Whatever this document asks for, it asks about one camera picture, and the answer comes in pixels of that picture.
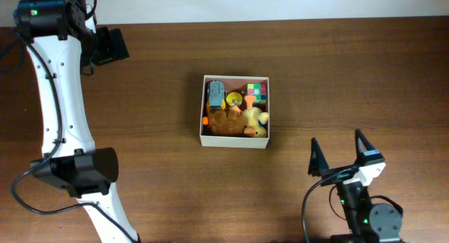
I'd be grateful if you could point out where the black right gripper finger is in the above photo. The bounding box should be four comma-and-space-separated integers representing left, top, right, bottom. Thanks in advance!
308, 138, 329, 176
354, 129, 385, 166

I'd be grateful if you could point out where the yellow plush duck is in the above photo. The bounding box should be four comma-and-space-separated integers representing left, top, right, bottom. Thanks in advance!
230, 96, 269, 138

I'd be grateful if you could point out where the colourful puzzle cube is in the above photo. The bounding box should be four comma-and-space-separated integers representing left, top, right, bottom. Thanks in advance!
246, 83, 268, 105

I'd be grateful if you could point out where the wooden yellow rattle drum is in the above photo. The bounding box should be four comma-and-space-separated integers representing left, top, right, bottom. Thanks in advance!
225, 92, 243, 107

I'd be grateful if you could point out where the brown plush toy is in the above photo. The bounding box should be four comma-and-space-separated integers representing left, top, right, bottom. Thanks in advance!
201, 109, 248, 136

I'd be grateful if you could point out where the white box pink interior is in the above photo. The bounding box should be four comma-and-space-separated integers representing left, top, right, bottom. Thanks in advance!
199, 75, 269, 149

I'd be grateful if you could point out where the yellow grey toy truck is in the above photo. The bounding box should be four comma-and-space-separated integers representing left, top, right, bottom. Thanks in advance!
207, 80, 226, 110

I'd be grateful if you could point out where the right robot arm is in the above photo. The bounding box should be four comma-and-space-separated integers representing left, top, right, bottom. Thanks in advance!
301, 129, 404, 243

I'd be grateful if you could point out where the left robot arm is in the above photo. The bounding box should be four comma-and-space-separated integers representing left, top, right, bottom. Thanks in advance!
14, 0, 140, 242

